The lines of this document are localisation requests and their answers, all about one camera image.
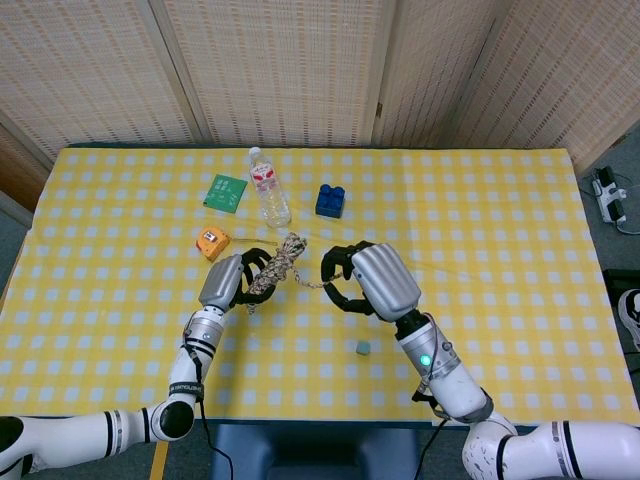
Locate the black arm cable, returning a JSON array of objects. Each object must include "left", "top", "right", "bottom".
[
  {"left": 198, "top": 397, "right": 235, "bottom": 480},
  {"left": 413, "top": 418, "right": 450, "bottom": 480}
]

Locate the blue toy building block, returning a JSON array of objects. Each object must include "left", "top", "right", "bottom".
[{"left": 314, "top": 183, "right": 347, "bottom": 220}]

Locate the green printed card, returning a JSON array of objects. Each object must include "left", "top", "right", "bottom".
[{"left": 203, "top": 173, "right": 249, "bottom": 214}]

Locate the yellow white checkered tablecloth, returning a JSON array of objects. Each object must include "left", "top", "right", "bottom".
[{"left": 0, "top": 147, "right": 629, "bottom": 427}]

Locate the beige woven folding screen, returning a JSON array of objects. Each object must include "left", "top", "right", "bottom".
[{"left": 0, "top": 0, "right": 640, "bottom": 174}]

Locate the speckled beige braided rope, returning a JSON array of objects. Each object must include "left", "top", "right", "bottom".
[{"left": 247, "top": 231, "right": 347, "bottom": 314}]

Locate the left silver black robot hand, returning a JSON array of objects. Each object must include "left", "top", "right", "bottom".
[{"left": 198, "top": 247, "right": 279, "bottom": 309}]

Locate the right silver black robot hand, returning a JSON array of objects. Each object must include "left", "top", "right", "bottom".
[{"left": 319, "top": 240, "right": 422, "bottom": 323}]

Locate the black white sneaker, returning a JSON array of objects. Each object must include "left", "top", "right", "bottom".
[{"left": 618, "top": 288, "right": 640, "bottom": 352}]

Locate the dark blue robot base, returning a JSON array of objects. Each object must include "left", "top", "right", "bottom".
[{"left": 209, "top": 424, "right": 471, "bottom": 480}]

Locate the clear plastic water bottle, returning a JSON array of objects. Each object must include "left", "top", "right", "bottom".
[{"left": 248, "top": 146, "right": 293, "bottom": 229}]

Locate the orange tape measure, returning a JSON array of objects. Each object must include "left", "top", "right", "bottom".
[{"left": 195, "top": 227, "right": 279, "bottom": 263}]

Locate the white power strip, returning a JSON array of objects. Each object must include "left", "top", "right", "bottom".
[{"left": 592, "top": 167, "right": 630, "bottom": 225}]

